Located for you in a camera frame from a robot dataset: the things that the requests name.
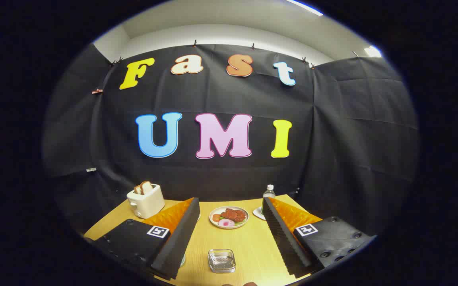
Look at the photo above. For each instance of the white oval food plate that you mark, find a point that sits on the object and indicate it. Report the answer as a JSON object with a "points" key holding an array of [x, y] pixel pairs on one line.
{"points": [[213, 222]]}

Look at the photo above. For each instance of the white square coaster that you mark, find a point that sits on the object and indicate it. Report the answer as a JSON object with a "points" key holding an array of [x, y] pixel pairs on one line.
{"points": [[258, 213]]}

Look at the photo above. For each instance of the toast bread slice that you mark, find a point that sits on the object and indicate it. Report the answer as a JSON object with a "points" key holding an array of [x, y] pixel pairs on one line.
{"points": [[146, 187], [138, 190]]}

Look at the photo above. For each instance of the pink round slice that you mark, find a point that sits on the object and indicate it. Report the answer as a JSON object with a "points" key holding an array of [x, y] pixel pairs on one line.
{"points": [[226, 223]]}

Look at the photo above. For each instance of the brown meat piece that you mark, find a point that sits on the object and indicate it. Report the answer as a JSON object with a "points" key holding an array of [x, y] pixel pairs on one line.
{"points": [[235, 215]]}

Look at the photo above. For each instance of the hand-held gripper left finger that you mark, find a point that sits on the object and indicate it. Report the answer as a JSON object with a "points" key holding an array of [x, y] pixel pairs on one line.
{"points": [[177, 242]]}

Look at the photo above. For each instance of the orange carrot slice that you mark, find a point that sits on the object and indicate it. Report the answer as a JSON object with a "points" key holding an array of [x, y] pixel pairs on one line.
{"points": [[216, 217]]}

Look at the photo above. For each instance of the light green round plate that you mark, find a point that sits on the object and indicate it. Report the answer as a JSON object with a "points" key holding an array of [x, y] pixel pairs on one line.
{"points": [[183, 260]]}

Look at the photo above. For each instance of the white toaster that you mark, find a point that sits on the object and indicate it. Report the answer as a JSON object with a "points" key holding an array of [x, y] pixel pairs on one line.
{"points": [[149, 203]]}

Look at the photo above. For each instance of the green label drink bottle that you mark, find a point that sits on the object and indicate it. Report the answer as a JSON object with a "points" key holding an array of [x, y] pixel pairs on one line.
{"points": [[268, 193]]}

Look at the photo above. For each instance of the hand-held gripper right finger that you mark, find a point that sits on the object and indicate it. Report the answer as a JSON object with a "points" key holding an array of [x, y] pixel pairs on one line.
{"points": [[284, 238]]}

